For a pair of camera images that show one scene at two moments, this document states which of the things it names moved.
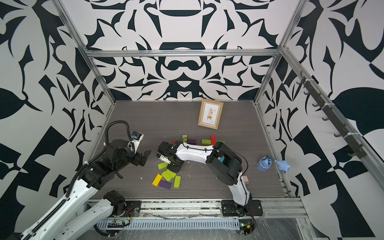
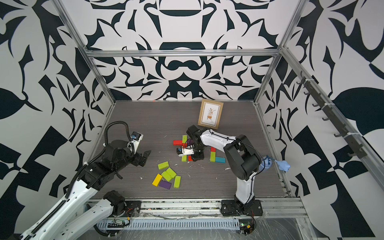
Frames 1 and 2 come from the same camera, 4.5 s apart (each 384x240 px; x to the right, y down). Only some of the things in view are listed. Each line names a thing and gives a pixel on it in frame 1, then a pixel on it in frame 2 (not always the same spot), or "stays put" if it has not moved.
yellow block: [157, 180] stays put
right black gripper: [172, 168] -> [197, 156]
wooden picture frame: [210, 113] stays put
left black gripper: [138, 160] stays put
